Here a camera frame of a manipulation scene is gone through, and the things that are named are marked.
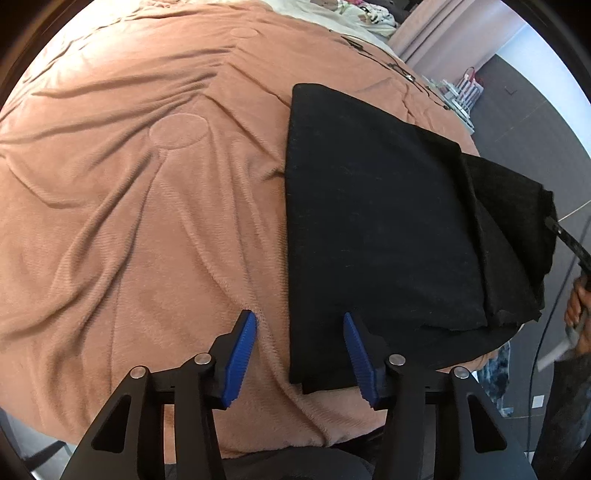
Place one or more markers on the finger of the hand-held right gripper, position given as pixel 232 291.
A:
pixel 570 242

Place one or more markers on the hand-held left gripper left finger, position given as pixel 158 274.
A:
pixel 240 355

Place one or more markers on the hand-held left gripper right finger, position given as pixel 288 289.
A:
pixel 360 360

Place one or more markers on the black pants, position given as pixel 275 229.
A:
pixel 369 207

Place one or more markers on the person's right hand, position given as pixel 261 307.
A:
pixel 575 304

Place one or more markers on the person's dark trouser leg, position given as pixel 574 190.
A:
pixel 563 415

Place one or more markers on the blue patterned cloth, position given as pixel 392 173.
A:
pixel 496 378

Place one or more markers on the dark grey cloth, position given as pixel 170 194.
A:
pixel 277 464

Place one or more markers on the salmon fleece blanket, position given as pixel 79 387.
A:
pixel 138 184

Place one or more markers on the pink curtain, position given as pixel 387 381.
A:
pixel 443 32

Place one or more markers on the bear printed bedsheet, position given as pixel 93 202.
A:
pixel 332 16

